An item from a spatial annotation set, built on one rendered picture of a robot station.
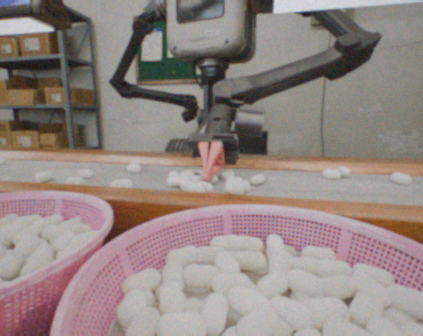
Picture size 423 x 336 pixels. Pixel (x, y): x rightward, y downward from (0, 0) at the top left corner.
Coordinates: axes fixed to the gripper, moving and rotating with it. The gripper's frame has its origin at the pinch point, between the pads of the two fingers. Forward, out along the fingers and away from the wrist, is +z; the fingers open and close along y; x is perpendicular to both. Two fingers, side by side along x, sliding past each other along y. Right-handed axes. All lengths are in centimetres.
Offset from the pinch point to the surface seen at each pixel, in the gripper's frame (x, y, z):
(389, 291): -15.9, 20.7, 21.8
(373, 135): 133, 99, -159
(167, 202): -10.9, -1.2, 12.6
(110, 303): -18.5, 0.4, 26.3
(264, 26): 61, 2, -219
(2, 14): -26.5, -34.8, -12.9
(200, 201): -10.6, 3.0, 11.8
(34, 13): -26.2, -28.4, -12.9
